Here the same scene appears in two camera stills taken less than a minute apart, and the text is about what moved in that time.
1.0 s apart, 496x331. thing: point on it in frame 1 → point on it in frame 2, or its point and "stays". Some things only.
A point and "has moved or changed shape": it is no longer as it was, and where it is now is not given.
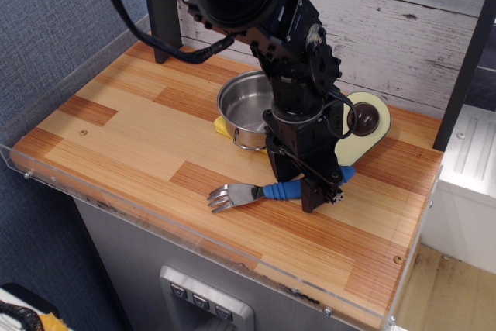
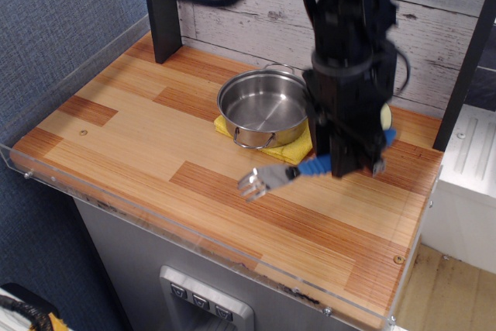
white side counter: [461, 219] stays
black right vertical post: [469, 68] stays
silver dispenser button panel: [193, 305] stays
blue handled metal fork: [242, 193] has moved or changed shape
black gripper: [308, 149] → [346, 96]
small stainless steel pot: [243, 98] stays
